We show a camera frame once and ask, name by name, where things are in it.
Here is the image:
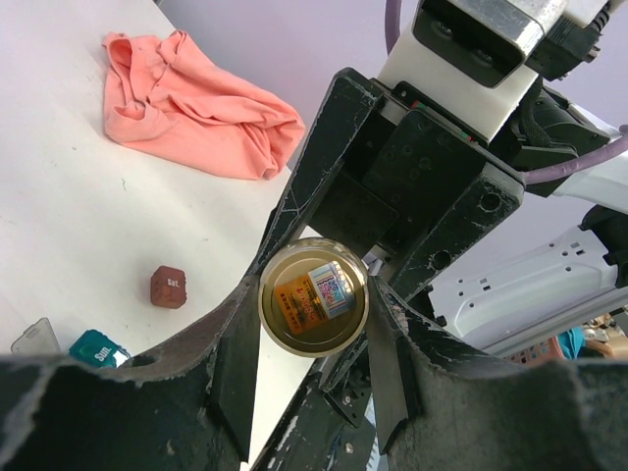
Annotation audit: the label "glass pill bottle yellow pills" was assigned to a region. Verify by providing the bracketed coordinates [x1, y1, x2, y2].
[258, 237, 369, 358]

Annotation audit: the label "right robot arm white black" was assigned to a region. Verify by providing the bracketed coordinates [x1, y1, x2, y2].
[249, 69, 627, 470]

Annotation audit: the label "pink shirt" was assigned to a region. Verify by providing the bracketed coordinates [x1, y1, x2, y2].
[103, 30, 305, 181]

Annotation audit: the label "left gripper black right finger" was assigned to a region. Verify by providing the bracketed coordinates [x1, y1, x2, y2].
[367, 278, 627, 470]

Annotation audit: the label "teal pill box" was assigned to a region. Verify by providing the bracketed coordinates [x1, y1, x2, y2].
[69, 330, 131, 368]

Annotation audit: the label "grey pill box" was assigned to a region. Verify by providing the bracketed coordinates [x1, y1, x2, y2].
[11, 317, 61, 355]

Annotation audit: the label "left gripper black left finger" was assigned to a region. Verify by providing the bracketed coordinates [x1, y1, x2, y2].
[1, 276, 259, 470]

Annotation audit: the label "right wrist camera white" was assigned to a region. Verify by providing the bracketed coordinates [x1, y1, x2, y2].
[377, 0, 623, 140]

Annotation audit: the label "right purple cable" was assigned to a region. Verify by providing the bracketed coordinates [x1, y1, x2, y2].
[383, 0, 628, 185]

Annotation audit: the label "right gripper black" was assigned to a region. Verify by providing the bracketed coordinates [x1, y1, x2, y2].
[249, 68, 524, 470]

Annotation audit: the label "red pill box right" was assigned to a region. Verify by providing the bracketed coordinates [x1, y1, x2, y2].
[150, 266, 187, 309]

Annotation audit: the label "pink plastic basket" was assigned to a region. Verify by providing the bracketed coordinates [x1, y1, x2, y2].
[505, 337, 565, 366]

